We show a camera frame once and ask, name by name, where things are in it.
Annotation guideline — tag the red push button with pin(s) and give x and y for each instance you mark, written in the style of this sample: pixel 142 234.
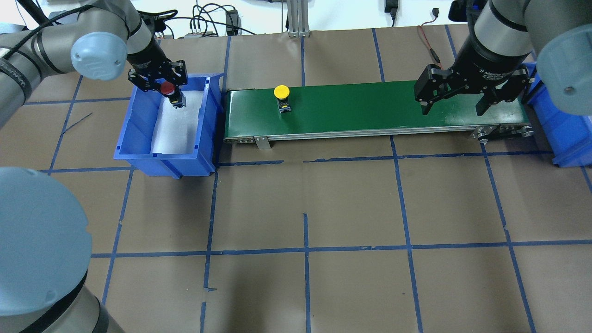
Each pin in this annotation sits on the red push button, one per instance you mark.
pixel 173 94

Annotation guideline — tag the blue plastic bin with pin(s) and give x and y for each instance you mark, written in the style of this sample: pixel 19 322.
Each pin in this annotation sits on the blue plastic bin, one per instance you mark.
pixel 569 136
pixel 134 142

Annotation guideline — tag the green conveyor belt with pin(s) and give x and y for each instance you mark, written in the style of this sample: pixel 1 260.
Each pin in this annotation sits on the green conveyor belt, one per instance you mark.
pixel 368 109

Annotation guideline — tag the aluminium frame post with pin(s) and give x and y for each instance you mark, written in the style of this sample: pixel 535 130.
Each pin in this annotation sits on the aluminium frame post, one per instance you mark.
pixel 297 17

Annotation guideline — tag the blue right plastic bin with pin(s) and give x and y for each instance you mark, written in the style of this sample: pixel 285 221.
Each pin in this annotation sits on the blue right plastic bin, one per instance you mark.
pixel 569 136

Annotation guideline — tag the white foam pad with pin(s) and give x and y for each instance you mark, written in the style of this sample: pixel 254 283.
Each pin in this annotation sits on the white foam pad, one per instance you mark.
pixel 176 128

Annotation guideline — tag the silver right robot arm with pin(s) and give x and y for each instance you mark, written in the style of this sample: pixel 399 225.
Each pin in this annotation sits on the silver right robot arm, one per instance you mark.
pixel 502 33

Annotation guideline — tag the yellow push button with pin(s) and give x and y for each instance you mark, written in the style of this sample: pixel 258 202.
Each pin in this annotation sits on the yellow push button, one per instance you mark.
pixel 281 94

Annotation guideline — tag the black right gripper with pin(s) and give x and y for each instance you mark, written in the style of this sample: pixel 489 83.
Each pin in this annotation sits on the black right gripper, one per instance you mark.
pixel 481 64

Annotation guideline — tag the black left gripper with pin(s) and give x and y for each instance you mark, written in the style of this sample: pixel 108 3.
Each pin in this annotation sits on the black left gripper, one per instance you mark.
pixel 144 54

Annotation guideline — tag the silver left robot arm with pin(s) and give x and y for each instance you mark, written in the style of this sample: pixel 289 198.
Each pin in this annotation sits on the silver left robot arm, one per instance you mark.
pixel 45 246

